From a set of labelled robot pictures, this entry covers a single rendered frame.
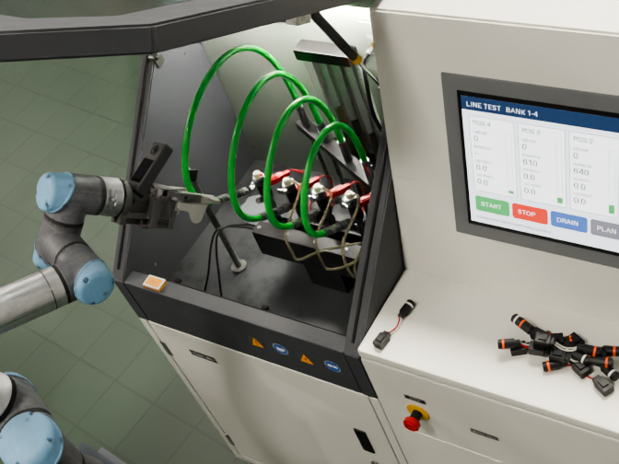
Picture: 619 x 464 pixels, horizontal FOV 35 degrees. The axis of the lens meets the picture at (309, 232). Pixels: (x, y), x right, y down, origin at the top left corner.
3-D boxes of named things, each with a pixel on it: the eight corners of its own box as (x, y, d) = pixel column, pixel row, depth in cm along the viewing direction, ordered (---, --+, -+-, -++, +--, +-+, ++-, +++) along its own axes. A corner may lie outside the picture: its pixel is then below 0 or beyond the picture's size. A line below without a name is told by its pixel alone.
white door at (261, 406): (237, 456, 296) (145, 322, 248) (241, 449, 297) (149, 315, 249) (430, 536, 262) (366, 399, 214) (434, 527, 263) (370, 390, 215)
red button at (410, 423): (402, 430, 208) (395, 417, 204) (410, 414, 210) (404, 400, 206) (423, 437, 205) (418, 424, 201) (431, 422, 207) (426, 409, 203)
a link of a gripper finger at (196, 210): (216, 225, 203) (171, 219, 199) (220, 196, 202) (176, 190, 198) (219, 226, 200) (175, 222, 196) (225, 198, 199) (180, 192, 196)
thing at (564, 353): (492, 364, 188) (487, 347, 184) (514, 319, 193) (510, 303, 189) (611, 399, 176) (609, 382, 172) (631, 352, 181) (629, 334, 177)
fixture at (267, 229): (271, 272, 241) (251, 231, 230) (291, 241, 245) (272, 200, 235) (392, 306, 223) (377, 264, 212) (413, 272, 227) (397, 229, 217)
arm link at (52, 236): (46, 284, 183) (61, 233, 179) (23, 255, 191) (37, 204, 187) (84, 285, 188) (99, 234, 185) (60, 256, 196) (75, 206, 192)
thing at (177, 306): (149, 321, 247) (122, 282, 236) (159, 307, 249) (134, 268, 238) (362, 394, 215) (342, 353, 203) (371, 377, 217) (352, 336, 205)
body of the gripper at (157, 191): (157, 223, 203) (104, 219, 195) (164, 181, 202) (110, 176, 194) (177, 230, 197) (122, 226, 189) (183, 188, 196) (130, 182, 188)
